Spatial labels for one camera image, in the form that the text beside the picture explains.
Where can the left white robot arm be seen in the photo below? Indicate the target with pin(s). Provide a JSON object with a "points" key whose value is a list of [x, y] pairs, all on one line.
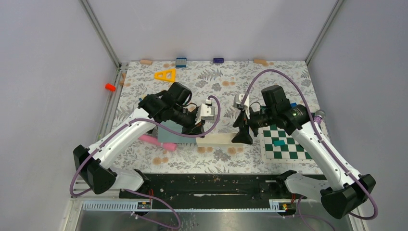
{"points": [[94, 164]]}

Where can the wooden cylinder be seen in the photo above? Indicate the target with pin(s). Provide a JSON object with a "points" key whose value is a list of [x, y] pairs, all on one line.
{"points": [[146, 62], [261, 62]]}

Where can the beige letter paper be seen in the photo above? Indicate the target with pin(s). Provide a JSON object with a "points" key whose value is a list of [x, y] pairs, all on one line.
{"points": [[218, 140]]}

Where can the floral table mat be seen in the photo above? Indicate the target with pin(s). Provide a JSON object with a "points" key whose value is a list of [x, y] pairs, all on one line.
{"points": [[223, 81]]}

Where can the teal small block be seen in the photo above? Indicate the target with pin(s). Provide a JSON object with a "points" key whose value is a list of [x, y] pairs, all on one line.
{"points": [[279, 143]]}

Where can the left wooden cylinder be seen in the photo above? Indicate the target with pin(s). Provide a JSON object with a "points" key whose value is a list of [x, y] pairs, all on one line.
{"points": [[146, 62]]}

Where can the blue lego brick stack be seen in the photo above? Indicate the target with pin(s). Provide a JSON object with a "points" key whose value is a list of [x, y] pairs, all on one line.
{"points": [[181, 62]]}

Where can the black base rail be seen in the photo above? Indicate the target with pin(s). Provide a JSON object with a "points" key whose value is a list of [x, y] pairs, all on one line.
{"points": [[215, 191]]}

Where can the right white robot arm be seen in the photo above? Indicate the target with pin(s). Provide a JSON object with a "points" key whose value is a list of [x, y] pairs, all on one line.
{"points": [[345, 189]]}

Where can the right wooden cylinder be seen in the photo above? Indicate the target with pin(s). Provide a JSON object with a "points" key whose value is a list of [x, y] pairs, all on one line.
{"points": [[261, 62]]}

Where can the dark purple lego brick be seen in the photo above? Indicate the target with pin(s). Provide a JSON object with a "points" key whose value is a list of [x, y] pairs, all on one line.
{"points": [[218, 60]]}

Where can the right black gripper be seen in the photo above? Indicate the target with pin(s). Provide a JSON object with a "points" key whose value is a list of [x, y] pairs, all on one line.
{"points": [[242, 121]]}

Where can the light blue envelope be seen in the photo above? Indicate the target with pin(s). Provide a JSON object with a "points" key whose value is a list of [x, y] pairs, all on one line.
{"points": [[165, 136]]}

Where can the orange red cap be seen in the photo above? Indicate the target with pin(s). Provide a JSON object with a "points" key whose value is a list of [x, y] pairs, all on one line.
{"points": [[110, 87]]}

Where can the green white chessboard mat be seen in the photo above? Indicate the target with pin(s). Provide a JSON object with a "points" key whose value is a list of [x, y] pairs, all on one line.
{"points": [[291, 152]]}

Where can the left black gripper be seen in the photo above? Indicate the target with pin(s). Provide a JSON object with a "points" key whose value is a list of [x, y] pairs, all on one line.
{"points": [[194, 129]]}

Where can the yellow triangle toy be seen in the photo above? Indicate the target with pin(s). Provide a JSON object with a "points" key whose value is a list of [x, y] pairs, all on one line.
{"points": [[167, 75]]}

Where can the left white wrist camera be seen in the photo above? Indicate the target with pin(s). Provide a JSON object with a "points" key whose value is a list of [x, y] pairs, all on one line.
{"points": [[205, 111]]}

